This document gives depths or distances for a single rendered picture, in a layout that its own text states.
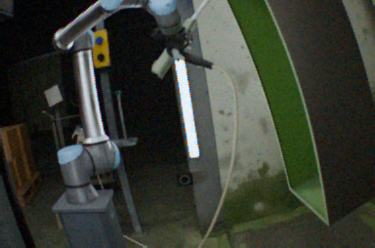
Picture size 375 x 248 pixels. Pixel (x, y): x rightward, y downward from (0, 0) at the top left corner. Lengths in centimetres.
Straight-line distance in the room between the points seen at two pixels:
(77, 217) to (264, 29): 132
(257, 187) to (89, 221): 126
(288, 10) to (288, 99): 73
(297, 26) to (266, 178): 142
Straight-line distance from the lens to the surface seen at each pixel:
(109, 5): 129
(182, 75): 229
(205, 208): 249
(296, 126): 194
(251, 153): 242
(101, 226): 171
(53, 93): 410
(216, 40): 233
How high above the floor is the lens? 119
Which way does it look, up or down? 6 degrees down
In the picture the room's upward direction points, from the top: 9 degrees counter-clockwise
